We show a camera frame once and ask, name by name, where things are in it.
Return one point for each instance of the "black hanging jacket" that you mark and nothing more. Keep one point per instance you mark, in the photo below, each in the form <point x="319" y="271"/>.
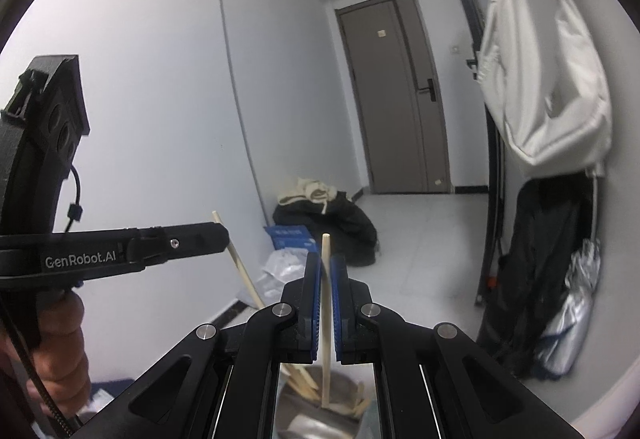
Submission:
<point x="553" y="217"/>

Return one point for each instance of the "chopstick in holder left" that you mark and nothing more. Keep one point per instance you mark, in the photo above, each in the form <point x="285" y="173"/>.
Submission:
<point x="303" y="384"/>

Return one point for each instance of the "cream cloth on pile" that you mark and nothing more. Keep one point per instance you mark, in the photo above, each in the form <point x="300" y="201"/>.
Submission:
<point x="309" y="190"/>

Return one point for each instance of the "white utensil holder cup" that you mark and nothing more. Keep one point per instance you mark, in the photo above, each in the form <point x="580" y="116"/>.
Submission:
<point x="297" y="417"/>

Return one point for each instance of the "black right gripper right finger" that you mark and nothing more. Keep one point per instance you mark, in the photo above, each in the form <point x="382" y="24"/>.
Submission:
<point x="344" y="315"/>

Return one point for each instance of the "blue cardboard box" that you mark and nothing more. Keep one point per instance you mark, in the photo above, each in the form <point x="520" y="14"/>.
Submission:
<point x="291" y="236"/>

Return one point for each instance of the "silver folded umbrella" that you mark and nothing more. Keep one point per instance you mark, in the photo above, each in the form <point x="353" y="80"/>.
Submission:
<point x="561" y="341"/>

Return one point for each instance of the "white parcel bag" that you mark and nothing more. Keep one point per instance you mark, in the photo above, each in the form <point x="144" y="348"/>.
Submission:
<point x="283" y="266"/>

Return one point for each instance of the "black stand frame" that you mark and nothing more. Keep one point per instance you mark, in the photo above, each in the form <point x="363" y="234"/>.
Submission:
<point x="495" y="213"/>

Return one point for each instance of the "white hanging bag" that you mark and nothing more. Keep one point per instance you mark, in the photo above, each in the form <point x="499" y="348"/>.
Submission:
<point x="545" y="87"/>

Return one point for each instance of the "grey door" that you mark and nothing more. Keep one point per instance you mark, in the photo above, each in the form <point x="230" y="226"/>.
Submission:
<point x="397" y="97"/>

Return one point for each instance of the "black clothing pile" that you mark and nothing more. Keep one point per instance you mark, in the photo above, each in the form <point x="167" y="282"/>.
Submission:
<point x="352" y="232"/>

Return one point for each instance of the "left hand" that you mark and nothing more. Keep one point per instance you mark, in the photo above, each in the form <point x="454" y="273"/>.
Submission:
<point x="60" y="361"/>

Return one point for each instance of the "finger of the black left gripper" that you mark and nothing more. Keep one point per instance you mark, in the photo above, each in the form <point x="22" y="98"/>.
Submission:
<point x="160" y="244"/>

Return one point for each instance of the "chopstick in holder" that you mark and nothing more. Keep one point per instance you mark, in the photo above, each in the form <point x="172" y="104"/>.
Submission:
<point x="303" y="384"/>
<point x="361" y="403"/>

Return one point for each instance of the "grey parcel bag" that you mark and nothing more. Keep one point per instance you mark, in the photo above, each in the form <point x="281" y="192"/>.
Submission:
<point x="250" y="295"/>

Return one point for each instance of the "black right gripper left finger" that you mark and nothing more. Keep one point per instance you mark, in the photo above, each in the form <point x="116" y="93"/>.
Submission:
<point x="309" y="309"/>

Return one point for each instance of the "wooden chopstick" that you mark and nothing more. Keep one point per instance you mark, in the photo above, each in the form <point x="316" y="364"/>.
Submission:
<point x="245" y="277"/>
<point x="326" y="320"/>

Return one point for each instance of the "chopstick in holder right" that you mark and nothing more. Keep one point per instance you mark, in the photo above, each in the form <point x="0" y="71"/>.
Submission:
<point x="361" y="403"/>

